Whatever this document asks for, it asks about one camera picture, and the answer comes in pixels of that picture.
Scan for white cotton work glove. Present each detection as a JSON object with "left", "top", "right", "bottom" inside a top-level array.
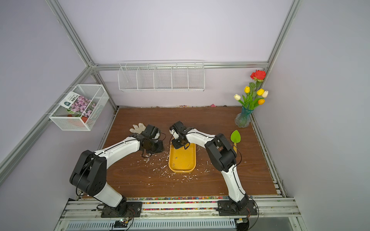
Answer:
[{"left": 129, "top": 123, "right": 146, "bottom": 134}]

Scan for yellow plastic storage box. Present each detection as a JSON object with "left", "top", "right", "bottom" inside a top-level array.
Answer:
[{"left": 169, "top": 144, "right": 196, "bottom": 174}]

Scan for green trowel yellow handle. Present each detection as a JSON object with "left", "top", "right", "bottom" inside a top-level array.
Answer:
[{"left": 230, "top": 130, "right": 241, "bottom": 153}]

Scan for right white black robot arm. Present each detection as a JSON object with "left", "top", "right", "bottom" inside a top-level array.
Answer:
[{"left": 169, "top": 121, "right": 249, "bottom": 208}]

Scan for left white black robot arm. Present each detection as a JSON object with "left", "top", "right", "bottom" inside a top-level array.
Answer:
[{"left": 69, "top": 124, "right": 164, "bottom": 208}]

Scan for glass vase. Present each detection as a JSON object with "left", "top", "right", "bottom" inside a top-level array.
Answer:
[{"left": 235, "top": 107, "right": 253, "bottom": 128}]

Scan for pink potted flowers with label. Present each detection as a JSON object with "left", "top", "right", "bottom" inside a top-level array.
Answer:
[{"left": 59, "top": 91, "right": 96, "bottom": 123}]

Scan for artificial tulip rose bouquet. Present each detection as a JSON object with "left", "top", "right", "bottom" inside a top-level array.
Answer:
[{"left": 234, "top": 70, "right": 268, "bottom": 111}]

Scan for small green circuit board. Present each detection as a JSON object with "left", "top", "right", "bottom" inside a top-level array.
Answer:
[{"left": 113, "top": 219, "right": 129, "bottom": 228}]

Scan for right small circuit board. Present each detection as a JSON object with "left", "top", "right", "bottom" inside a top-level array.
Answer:
[{"left": 234, "top": 218, "right": 250, "bottom": 231}]

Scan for long white wire shelf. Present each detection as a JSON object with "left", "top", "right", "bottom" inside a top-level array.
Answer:
[{"left": 118, "top": 60, "right": 206, "bottom": 91}]

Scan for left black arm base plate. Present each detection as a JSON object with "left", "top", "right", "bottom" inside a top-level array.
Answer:
[{"left": 96, "top": 202, "right": 143, "bottom": 218}]

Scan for small white wire basket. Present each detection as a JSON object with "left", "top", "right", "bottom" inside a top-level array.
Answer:
[{"left": 49, "top": 84, "right": 109, "bottom": 131}]

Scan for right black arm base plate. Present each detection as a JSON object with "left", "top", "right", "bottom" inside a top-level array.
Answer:
[{"left": 216, "top": 200, "right": 258, "bottom": 217}]

